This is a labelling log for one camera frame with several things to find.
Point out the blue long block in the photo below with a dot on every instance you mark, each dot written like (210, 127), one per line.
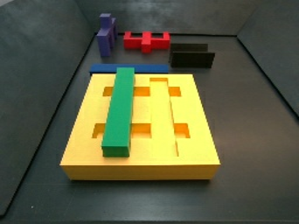
(140, 68)

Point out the yellow slotted board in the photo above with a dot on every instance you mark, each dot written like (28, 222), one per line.
(171, 141)

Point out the green long block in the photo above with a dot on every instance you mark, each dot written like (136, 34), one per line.
(115, 144)

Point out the red comb-shaped block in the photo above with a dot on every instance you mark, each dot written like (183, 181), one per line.
(147, 42)

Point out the purple cross-shaped block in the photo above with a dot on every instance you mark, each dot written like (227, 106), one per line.
(107, 34)

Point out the black angle bracket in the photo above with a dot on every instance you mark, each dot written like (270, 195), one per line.
(191, 55)

